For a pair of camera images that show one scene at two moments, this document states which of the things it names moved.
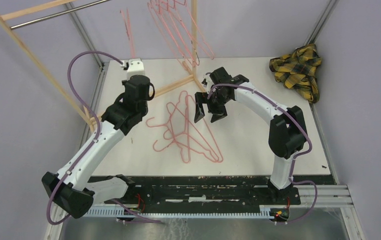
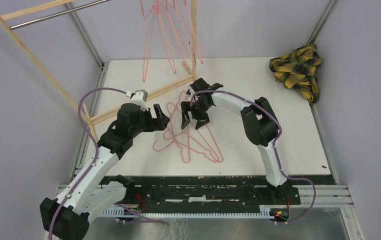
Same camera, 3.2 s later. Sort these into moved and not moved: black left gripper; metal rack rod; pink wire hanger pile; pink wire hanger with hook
Moved: black left gripper
Not moved: pink wire hanger pile; metal rack rod; pink wire hanger with hook
